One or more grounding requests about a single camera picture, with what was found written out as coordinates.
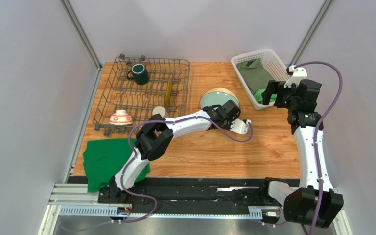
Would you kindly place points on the bright green microfiber towel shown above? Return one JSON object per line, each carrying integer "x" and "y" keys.
{"x": 258, "y": 96}

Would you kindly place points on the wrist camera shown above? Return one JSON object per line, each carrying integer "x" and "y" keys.
{"x": 297, "y": 74}
{"x": 240, "y": 126}

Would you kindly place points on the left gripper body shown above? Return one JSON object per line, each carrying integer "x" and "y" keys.
{"x": 227, "y": 123}

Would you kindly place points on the grey wire dish rack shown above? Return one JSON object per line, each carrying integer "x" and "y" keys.
{"x": 139, "y": 100}

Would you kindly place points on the white plastic basket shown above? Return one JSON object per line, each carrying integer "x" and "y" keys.
{"x": 270, "y": 62}

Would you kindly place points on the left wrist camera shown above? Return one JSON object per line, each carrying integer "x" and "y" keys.
{"x": 240, "y": 126}

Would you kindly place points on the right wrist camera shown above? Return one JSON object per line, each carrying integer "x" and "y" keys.
{"x": 297, "y": 74}

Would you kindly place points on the olive green folded cloth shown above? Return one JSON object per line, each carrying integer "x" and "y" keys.
{"x": 254, "y": 74}

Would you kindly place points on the aluminium frame post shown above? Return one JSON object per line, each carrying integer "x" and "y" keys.
{"x": 316, "y": 23}
{"x": 74, "y": 19}

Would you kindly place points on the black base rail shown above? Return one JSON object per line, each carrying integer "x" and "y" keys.
{"x": 191, "y": 196}

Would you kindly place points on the yellow patterned plate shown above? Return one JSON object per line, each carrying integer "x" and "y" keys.
{"x": 168, "y": 93}

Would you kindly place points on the right aluminium frame post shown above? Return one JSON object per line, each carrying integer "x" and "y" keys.
{"x": 316, "y": 23}

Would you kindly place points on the left aluminium frame post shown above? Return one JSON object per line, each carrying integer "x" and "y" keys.
{"x": 74, "y": 19}

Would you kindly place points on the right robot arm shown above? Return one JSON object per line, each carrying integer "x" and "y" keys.
{"x": 314, "y": 200}

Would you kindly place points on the red white patterned bowl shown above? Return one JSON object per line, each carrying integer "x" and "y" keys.
{"x": 120, "y": 117}

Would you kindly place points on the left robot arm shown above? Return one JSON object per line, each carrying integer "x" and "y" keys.
{"x": 152, "y": 142}

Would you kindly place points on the dark green mug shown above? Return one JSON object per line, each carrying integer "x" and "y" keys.
{"x": 138, "y": 73}

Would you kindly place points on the beige cup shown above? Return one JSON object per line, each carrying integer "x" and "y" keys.
{"x": 161, "y": 111}

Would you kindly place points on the light blue flower plate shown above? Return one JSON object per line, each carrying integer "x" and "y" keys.
{"x": 218, "y": 96}

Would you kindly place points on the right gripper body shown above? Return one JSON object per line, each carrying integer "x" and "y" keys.
{"x": 275, "y": 92}

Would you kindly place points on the dark green cloth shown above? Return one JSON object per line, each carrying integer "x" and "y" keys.
{"x": 103, "y": 159}

